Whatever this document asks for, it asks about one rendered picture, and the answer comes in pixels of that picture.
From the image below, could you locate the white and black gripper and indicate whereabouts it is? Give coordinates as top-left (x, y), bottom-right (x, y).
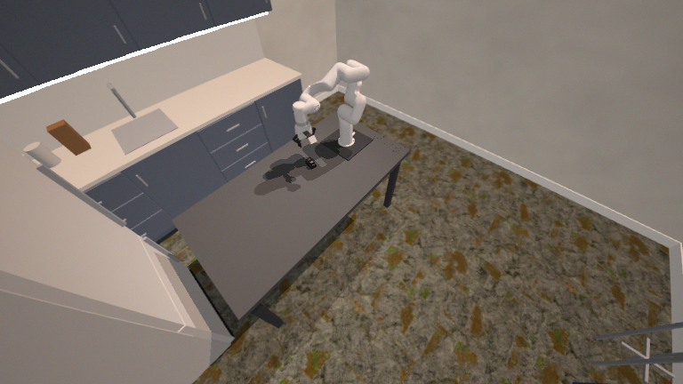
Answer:
top-left (293, 123), bottom-right (316, 148)

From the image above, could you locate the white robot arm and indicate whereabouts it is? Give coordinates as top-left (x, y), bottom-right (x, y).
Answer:
top-left (293, 60), bottom-right (369, 147)

